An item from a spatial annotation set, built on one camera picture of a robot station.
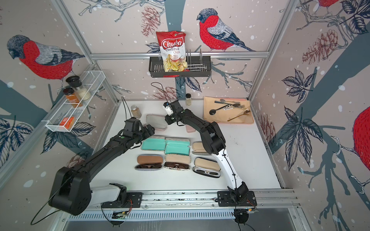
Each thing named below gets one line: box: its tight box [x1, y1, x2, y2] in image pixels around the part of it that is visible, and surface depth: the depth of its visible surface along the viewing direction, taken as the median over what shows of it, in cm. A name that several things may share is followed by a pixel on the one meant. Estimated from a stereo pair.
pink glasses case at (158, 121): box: [143, 114, 168, 132], surface depth 103 cm
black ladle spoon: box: [209, 102, 241, 116], surface depth 116 cm
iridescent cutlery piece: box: [214, 100, 241, 104], surface depth 121 cm
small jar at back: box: [185, 92, 192, 106], surface depth 115 cm
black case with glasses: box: [192, 156, 222, 179], surface depth 85 cm
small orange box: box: [59, 116, 75, 130], surface depth 68 cm
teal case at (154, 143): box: [141, 135, 166, 152], surface depth 92 cm
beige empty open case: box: [192, 141, 212, 156], surface depth 93 cm
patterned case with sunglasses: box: [163, 153, 192, 171], surface depth 87 cm
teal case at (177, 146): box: [164, 137, 191, 156], surface depth 93 cm
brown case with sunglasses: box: [134, 154, 164, 171], surface depth 87 cm
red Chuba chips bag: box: [156, 30, 189, 73], surface depth 85 cm
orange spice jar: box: [63, 87, 83, 108], surface depth 72 cm
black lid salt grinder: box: [65, 75, 92, 101], surface depth 74 cm
